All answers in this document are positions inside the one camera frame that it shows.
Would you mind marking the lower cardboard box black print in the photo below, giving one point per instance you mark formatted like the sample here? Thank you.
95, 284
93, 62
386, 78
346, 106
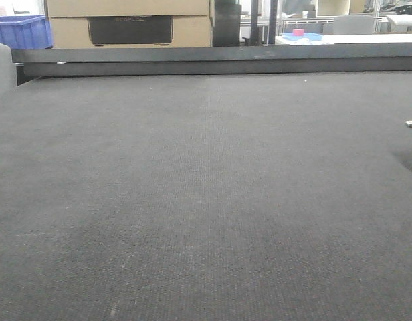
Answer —
73, 33

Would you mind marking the upper cardboard box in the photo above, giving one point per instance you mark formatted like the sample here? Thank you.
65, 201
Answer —
97, 8

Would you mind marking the black cabinet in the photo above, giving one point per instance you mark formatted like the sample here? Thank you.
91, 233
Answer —
226, 29

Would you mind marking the pink tape roll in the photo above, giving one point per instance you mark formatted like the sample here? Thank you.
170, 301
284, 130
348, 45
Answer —
298, 32

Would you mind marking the blue tray on table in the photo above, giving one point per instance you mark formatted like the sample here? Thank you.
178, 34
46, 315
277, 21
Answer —
305, 35

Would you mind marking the grey rounded machine cover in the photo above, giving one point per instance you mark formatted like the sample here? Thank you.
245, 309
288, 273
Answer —
8, 71

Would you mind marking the blue plastic crate background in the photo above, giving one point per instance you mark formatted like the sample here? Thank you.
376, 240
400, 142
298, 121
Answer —
25, 32

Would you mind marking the black conveyor side rail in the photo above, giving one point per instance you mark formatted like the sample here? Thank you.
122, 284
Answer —
214, 61

